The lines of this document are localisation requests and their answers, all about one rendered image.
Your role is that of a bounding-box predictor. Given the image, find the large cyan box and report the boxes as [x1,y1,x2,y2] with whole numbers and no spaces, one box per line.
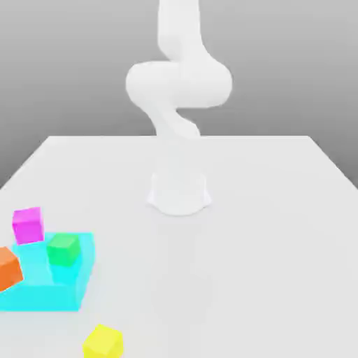
[0,231,96,313]

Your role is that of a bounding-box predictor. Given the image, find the small orange cube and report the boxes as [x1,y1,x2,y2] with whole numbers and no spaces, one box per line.
[0,246,24,292]

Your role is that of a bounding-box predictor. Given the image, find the small magenta cube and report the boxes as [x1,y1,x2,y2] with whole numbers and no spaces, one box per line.
[12,206,45,246]

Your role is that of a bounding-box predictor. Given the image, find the small yellow cube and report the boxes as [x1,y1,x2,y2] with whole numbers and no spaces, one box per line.
[82,323,124,358]

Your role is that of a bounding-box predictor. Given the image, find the small green cube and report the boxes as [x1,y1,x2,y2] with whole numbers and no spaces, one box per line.
[46,234,81,268]

